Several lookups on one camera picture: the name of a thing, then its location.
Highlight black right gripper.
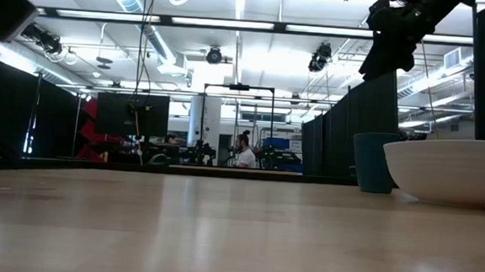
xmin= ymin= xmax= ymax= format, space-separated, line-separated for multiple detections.
xmin=356 ymin=0 xmax=436 ymax=86

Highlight blue plastic cup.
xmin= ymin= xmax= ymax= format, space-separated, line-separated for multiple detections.
xmin=349 ymin=131 xmax=402 ymax=195

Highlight white bowl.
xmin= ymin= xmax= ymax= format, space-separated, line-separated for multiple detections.
xmin=380 ymin=133 xmax=485 ymax=209

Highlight white air vent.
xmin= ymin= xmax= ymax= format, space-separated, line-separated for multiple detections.
xmin=442 ymin=45 xmax=474 ymax=72

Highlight black ceiling spotlight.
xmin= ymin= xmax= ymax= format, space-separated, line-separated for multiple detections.
xmin=205 ymin=45 xmax=225 ymax=66
xmin=307 ymin=40 xmax=334 ymax=74
xmin=18 ymin=20 xmax=66 ymax=56

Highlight blue box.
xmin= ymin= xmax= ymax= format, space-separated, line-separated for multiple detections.
xmin=261 ymin=136 xmax=291 ymax=152

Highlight white pillar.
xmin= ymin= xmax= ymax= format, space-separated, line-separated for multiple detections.
xmin=186 ymin=93 xmax=224 ymax=149

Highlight black monitor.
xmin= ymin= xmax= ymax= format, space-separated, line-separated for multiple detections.
xmin=94 ymin=91 xmax=172 ymax=140

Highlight dark ceiling discs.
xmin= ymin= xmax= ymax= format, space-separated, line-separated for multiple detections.
xmin=95 ymin=56 xmax=115 ymax=72

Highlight red fabric object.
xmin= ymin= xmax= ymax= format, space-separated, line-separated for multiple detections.
xmin=76 ymin=96 xmax=130 ymax=164

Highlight long yellow cable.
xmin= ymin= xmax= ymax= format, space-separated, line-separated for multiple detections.
xmin=413 ymin=36 xmax=446 ymax=140

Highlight black station frame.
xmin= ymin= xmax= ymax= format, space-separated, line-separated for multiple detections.
xmin=199 ymin=81 xmax=277 ymax=173

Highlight black overhead frame bar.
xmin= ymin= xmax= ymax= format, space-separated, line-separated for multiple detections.
xmin=36 ymin=6 xmax=476 ymax=47

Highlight black table edge rail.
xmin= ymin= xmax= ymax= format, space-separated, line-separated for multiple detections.
xmin=0 ymin=153 xmax=360 ymax=193

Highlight silver ventilation duct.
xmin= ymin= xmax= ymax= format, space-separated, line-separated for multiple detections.
xmin=0 ymin=30 xmax=80 ymax=87
xmin=96 ymin=0 xmax=193 ymax=79

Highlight black hanging cable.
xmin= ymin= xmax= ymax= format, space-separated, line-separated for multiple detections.
xmin=132 ymin=0 xmax=148 ymax=101
xmin=138 ymin=0 xmax=163 ymax=99

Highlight short yellow cable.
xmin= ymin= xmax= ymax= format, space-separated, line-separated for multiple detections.
xmin=130 ymin=110 xmax=148 ymax=166

